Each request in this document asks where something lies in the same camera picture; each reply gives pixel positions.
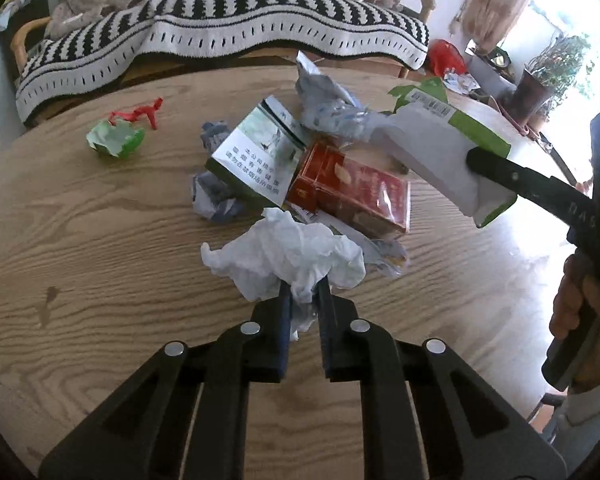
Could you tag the person's right forearm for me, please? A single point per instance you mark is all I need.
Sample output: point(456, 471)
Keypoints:
point(590, 410)

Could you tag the dark side cabinet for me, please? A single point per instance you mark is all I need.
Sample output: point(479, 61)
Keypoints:
point(35, 7)

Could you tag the crumpled printed paper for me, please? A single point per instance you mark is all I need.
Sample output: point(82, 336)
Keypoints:
point(457, 82)

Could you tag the red wrapper scrap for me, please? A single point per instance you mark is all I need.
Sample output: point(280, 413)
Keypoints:
point(142, 110)

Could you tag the white box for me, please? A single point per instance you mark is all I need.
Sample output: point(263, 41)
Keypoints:
point(487, 82)

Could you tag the rattan sofa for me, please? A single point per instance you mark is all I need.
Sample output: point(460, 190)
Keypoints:
point(365, 65)

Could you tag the red cigarette pack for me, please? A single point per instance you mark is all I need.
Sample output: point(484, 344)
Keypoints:
point(350, 190)

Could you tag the printed foil wrapper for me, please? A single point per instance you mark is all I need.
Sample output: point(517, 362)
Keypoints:
point(380, 252)

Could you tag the crumpled blue-grey paper ball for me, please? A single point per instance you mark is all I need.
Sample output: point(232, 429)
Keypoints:
point(215, 200)

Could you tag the sofa with striped blanket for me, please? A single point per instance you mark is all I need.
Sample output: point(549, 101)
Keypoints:
point(230, 15)

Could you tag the potted plant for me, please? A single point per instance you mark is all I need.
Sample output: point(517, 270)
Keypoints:
point(555, 65)

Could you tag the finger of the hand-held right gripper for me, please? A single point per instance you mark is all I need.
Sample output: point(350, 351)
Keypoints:
point(520, 180)

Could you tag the small gold ornament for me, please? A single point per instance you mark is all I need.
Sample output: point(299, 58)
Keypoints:
point(499, 57)

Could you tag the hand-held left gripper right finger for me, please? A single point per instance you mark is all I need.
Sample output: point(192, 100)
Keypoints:
point(324, 330)

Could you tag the red plastic bag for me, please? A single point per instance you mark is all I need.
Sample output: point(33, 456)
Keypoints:
point(445, 57)

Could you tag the small crumpled blue-grey paper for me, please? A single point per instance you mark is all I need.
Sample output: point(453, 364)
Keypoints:
point(215, 135)

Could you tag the crumpled silver foil wrapper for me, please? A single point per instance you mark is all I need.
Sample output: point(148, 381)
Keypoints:
point(330, 110)

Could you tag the crumpled green wrapper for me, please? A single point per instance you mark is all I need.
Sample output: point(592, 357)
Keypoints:
point(112, 137)

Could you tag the person's right hand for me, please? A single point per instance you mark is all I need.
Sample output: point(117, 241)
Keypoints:
point(565, 305)

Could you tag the green and white cigarette pack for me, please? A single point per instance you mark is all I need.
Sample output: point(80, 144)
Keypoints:
point(250, 155)

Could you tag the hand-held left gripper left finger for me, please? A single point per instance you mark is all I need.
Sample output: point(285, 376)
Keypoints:
point(285, 330)

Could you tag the pile of papers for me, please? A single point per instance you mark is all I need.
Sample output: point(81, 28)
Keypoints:
point(15, 5)

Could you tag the white tissue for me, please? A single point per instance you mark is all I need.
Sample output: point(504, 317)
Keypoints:
point(290, 245)

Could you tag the patterned curtain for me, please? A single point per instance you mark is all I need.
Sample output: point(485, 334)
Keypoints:
point(500, 0)

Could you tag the green and white carton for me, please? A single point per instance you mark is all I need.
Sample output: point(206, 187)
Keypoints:
point(430, 160)

